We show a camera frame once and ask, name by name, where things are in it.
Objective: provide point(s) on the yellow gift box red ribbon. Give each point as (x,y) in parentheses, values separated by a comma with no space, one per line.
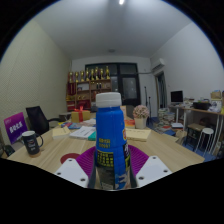
(80,115)

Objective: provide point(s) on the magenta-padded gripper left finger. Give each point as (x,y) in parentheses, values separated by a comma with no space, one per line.
(71,173)

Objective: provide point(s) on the black mug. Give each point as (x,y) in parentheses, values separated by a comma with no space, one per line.
(31,142)

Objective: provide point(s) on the wooden shelf unit with trophies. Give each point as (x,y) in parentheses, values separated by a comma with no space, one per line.
(87,91)

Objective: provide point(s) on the white wall air conditioner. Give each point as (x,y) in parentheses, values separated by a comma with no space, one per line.
(158,65)

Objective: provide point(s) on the white open booklet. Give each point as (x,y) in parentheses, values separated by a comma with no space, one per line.
(82,132)

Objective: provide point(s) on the pale yellow book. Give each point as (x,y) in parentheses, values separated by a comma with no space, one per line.
(61,132)

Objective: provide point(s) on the blue drink bottle white cap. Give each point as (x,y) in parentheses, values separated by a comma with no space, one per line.
(111,140)

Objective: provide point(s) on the orange box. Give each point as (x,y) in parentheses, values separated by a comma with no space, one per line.
(129,123)

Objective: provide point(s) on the black computer monitor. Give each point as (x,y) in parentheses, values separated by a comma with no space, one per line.
(176,96)

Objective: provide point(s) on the cardboard box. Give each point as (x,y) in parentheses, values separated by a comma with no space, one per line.
(216,95)

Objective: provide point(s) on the yellow paper pad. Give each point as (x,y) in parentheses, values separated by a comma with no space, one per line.
(138,134)

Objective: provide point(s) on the colourful flat books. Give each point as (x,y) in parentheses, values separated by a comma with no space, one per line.
(70,125)

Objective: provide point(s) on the pink flowers in white pot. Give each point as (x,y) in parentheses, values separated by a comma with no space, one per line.
(141,116)

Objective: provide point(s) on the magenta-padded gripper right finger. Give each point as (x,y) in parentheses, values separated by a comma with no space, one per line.
(151,171)

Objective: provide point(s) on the black framed glass door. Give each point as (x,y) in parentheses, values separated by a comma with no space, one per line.
(128,85)

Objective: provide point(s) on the black printer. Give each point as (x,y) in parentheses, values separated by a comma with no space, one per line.
(201,105)

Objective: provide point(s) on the teal book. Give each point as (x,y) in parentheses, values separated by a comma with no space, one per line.
(92,136)

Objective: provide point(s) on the purple sign board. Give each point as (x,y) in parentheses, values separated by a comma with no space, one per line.
(15,127)

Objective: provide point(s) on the brown wooden stool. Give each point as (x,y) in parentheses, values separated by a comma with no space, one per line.
(194,131)

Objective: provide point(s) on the pile of books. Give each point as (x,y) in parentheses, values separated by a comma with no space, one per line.
(168,121)

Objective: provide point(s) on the black office chair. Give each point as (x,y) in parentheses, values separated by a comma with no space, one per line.
(37,119)

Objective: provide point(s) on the flat round red coaster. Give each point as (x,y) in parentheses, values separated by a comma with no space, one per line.
(69,157)

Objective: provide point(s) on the white round stool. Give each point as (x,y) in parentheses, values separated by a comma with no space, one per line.
(206,135)

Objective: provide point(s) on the wooden side desk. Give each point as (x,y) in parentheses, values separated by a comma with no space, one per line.
(203,111)

